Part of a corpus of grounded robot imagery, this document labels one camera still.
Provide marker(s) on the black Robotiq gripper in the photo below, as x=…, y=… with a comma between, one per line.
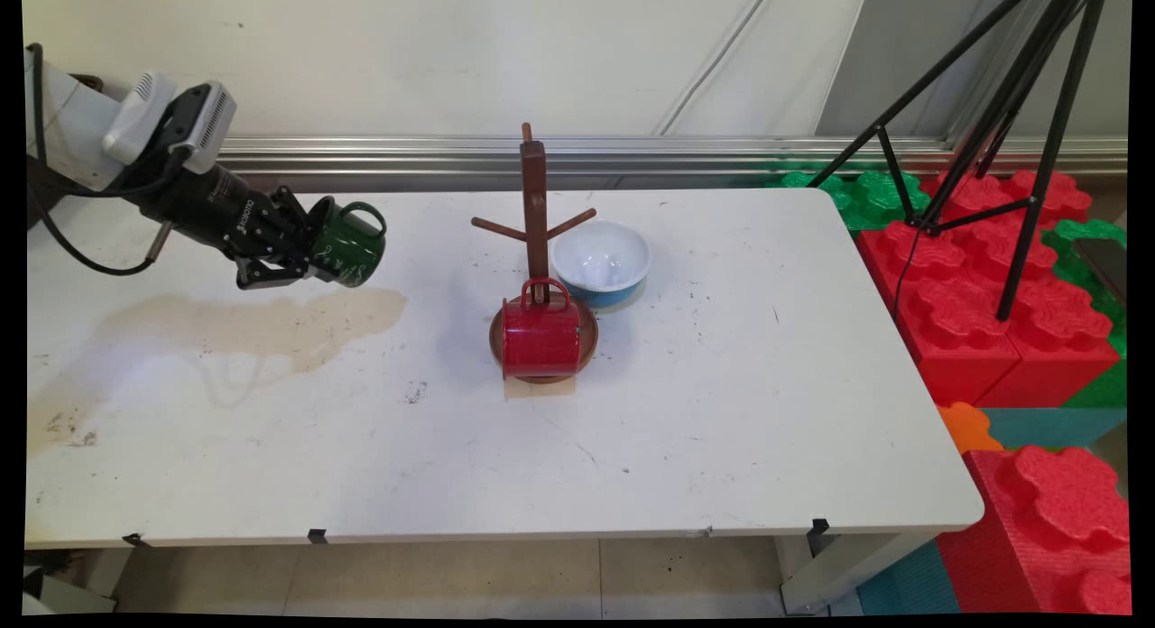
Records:
x=217, y=213

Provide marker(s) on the green enamel mug white print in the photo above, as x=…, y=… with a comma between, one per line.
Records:
x=347, y=249

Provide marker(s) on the brown wicker basket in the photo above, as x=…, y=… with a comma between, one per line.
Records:
x=88, y=82

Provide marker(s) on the brown wooden mug tree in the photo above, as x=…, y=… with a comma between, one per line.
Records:
x=534, y=204

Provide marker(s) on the red enamel mug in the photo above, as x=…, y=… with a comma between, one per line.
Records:
x=541, y=339

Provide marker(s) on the blue bowl white inside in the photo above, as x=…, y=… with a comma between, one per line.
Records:
x=600, y=253

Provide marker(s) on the green foam puzzle block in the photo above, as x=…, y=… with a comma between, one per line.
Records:
x=866, y=199
x=1105, y=375

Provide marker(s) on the white table leg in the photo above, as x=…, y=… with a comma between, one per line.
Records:
x=839, y=574

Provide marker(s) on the red foam puzzle block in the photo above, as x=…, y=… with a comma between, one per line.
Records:
x=938, y=330
x=1056, y=357
x=974, y=195

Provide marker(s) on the orange foam block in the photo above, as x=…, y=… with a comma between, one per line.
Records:
x=965, y=428

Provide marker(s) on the teal foam block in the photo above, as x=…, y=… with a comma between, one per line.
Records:
x=907, y=583

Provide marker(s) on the black tripod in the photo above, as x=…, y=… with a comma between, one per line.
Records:
x=1051, y=159

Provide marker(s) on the teal foam panel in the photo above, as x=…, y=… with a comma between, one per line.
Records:
x=1056, y=427

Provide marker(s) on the large red foam block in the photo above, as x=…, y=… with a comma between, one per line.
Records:
x=1038, y=529

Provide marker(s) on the dark flat panel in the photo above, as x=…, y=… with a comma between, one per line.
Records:
x=1105, y=267

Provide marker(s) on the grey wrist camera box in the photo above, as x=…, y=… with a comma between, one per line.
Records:
x=212, y=127

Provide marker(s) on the aluminium wall rail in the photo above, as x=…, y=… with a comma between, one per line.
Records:
x=677, y=154

